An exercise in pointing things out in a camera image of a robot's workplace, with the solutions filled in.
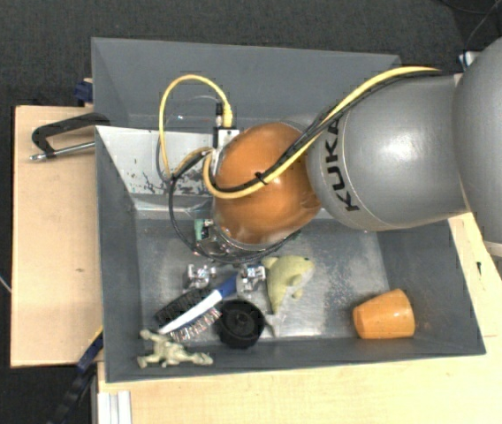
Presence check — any pale wood flat board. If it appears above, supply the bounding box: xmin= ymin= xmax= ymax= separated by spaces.
xmin=10 ymin=105 xmax=104 ymax=368

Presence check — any black ribbed brush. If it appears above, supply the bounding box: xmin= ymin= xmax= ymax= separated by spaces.
xmin=153 ymin=287 xmax=211 ymax=327

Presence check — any pale green plush dolphin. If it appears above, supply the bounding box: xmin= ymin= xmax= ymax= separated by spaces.
xmin=261 ymin=254 xmax=316 ymax=316

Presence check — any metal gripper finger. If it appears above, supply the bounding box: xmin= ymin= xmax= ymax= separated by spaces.
xmin=186 ymin=263 xmax=218 ymax=291
xmin=235 ymin=264 xmax=267 ymax=297

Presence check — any orange plastic cup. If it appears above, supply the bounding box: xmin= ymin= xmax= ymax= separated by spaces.
xmin=351 ymin=287 xmax=416 ymax=340

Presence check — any grey metal bin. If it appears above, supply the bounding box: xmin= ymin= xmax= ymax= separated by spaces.
xmin=90 ymin=36 xmax=487 ymax=383

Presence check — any pale green toy figure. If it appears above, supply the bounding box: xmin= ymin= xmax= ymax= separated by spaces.
xmin=136 ymin=328 xmax=215 ymax=369

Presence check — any white and blue brush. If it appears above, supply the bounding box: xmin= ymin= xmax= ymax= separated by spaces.
xmin=157 ymin=273 xmax=240 ymax=345

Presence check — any black round lid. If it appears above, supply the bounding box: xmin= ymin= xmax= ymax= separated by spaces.
xmin=215 ymin=299 xmax=267 ymax=351

